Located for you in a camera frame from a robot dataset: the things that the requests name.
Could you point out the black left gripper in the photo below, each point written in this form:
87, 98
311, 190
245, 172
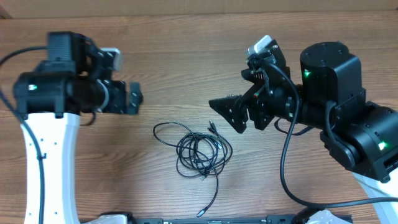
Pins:
120, 105

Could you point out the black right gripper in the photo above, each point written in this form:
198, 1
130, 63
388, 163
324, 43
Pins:
259, 101

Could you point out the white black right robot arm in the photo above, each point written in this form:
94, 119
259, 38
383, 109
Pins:
360, 135

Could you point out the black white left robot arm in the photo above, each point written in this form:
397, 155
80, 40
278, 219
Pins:
75, 78

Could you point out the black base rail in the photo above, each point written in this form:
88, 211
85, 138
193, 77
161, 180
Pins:
307, 215

